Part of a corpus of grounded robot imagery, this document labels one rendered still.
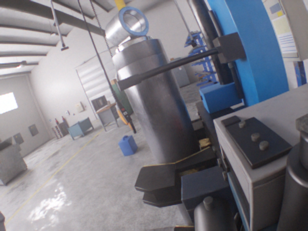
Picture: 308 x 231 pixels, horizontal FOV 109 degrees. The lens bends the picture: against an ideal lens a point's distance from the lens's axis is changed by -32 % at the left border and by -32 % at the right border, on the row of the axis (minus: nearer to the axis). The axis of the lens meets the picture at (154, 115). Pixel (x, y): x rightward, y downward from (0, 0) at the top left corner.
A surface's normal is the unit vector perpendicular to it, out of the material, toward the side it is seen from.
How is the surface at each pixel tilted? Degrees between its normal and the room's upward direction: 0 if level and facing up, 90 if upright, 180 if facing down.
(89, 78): 90
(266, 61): 90
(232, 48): 90
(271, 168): 0
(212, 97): 90
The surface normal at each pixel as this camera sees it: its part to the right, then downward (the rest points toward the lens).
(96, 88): -0.13, 0.29
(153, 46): 0.58, -0.04
